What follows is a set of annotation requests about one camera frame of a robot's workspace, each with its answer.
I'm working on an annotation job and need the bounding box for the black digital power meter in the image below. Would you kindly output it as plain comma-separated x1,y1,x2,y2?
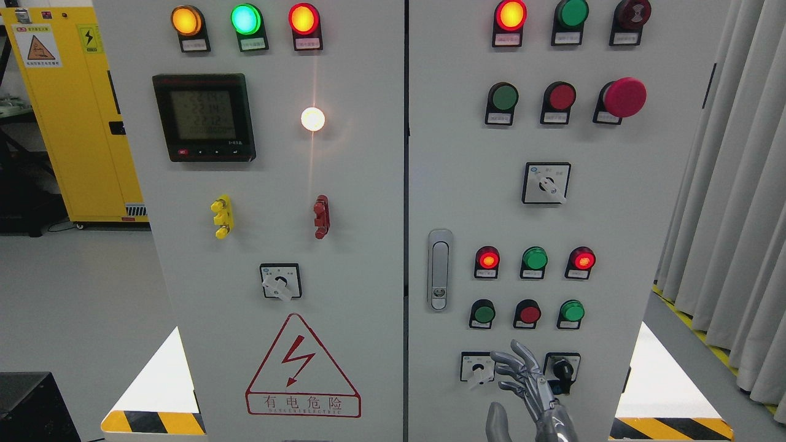
152,73,256,162

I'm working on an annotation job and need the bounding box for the yellow terminal connector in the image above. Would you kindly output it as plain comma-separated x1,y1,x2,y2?
210,194,234,239

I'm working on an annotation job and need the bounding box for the small red indicator light left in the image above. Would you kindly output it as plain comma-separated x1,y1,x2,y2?
473,246,500,279

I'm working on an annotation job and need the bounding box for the silver robotic hand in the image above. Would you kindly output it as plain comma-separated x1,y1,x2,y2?
489,339,578,441

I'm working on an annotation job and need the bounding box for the red electric danger warning sticker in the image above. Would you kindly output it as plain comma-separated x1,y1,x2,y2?
245,313,361,419

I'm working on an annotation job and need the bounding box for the dark red buzzer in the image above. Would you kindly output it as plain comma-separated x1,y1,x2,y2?
609,0,652,47

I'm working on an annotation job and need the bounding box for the silver cabinet door handle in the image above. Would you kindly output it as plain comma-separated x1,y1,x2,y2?
427,229,454,311

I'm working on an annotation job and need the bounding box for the small red indicator light right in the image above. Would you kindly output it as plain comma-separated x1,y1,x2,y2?
564,246,597,280

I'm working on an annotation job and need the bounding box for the small red push button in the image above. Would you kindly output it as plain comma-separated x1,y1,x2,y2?
513,299,542,330

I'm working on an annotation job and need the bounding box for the green indicator light top left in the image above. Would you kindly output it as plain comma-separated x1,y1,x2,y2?
230,3,269,52

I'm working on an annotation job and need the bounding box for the red indicator light top right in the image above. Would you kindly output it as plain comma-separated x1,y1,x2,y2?
492,0,528,48

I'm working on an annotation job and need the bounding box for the black box bottom left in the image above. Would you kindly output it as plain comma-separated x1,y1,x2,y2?
1,372,80,441

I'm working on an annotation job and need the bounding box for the black knob selector switch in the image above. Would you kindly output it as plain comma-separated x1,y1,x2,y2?
543,352,581,395

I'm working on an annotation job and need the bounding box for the small green push button right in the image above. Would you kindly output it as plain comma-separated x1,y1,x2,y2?
556,300,586,330

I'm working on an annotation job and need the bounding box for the grey electrical control cabinet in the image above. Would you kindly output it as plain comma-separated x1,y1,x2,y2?
95,1,731,441

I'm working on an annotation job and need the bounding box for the green indicator light top right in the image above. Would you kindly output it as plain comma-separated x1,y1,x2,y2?
551,0,589,47

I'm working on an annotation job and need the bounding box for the lower white rotary selector switch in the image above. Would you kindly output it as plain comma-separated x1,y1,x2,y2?
460,351,495,390

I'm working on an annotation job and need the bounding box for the small green start button left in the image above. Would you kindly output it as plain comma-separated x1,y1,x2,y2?
469,299,496,330

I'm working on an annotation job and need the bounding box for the grey curtain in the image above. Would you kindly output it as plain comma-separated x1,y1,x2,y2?
657,1,785,423

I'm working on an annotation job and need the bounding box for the white glowing indicator light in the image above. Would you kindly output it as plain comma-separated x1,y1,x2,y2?
300,106,326,133

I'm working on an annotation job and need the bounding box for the large red push button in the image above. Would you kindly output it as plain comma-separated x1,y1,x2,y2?
540,81,577,125

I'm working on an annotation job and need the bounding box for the red indicator light top left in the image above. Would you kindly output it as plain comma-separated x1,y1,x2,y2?
287,2,323,51

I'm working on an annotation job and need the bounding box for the orange indicator light top left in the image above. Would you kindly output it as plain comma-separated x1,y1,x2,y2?
171,5,211,53

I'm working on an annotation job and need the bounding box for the small red indicator light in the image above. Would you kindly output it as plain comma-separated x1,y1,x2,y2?
473,246,500,279
564,246,597,280

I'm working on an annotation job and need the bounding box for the upper right rotary selector switch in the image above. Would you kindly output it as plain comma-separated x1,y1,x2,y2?
521,162,572,204

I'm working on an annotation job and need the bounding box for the red terminal connector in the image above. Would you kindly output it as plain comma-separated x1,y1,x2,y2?
313,194,331,239

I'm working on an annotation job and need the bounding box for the red emergency stop mushroom button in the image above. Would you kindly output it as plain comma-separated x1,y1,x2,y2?
593,77,648,125

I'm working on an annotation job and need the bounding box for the yellow safety cabinet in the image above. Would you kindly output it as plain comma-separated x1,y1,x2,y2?
2,7,149,226

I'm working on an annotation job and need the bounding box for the large green push button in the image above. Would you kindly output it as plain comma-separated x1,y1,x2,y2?
484,82,519,126

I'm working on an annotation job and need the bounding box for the left panel rotary selector switch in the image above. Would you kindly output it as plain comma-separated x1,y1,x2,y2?
259,263,303,301

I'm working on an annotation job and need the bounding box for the small green indicator light middle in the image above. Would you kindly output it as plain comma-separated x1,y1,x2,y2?
519,246,548,280

